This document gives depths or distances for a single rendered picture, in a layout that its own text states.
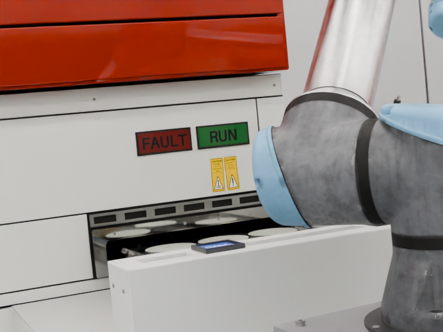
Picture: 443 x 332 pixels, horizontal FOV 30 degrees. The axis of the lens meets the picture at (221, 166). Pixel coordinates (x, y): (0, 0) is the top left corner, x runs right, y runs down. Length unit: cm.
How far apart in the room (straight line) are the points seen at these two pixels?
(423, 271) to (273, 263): 29
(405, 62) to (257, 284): 278
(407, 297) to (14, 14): 97
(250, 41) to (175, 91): 18
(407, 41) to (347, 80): 283
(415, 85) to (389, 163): 296
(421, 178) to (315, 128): 14
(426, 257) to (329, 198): 12
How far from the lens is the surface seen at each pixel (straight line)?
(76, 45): 160
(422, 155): 84
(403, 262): 88
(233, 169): 174
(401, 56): 378
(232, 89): 174
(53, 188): 163
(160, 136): 168
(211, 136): 172
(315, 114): 92
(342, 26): 104
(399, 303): 87
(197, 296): 105
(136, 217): 167
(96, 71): 160
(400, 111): 85
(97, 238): 164
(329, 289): 113
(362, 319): 94
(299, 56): 351
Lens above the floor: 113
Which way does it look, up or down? 3 degrees down
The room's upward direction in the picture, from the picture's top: 6 degrees counter-clockwise
